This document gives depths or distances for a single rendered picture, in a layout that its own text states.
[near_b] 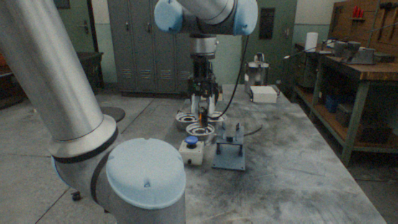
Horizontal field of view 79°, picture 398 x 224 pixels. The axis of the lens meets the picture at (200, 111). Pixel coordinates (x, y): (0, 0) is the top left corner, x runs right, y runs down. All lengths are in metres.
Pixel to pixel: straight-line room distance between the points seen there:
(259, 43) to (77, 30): 3.04
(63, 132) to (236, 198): 0.43
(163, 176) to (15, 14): 0.27
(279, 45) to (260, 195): 3.25
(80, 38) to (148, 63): 1.47
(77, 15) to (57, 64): 4.41
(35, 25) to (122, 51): 3.59
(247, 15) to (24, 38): 0.36
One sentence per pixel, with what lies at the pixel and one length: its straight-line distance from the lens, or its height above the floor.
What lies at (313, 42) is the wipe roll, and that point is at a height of 0.96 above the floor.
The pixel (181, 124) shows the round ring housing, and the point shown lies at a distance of 0.97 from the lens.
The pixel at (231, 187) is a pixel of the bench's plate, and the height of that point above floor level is 0.80.
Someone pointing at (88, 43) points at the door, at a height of 0.79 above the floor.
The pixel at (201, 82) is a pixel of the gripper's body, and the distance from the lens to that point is 0.68.
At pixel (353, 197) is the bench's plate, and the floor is 0.80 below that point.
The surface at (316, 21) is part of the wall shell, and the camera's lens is 4.25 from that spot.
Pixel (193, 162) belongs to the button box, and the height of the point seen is 0.81.
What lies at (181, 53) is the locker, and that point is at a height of 0.73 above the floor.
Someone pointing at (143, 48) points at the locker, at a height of 0.78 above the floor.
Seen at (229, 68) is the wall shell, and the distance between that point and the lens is 4.13.
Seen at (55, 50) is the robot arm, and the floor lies 1.19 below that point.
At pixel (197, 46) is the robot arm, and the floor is 1.15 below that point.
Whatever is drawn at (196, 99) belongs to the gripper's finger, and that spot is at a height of 0.99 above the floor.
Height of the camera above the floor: 1.23
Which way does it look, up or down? 22 degrees down
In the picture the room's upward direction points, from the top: straight up
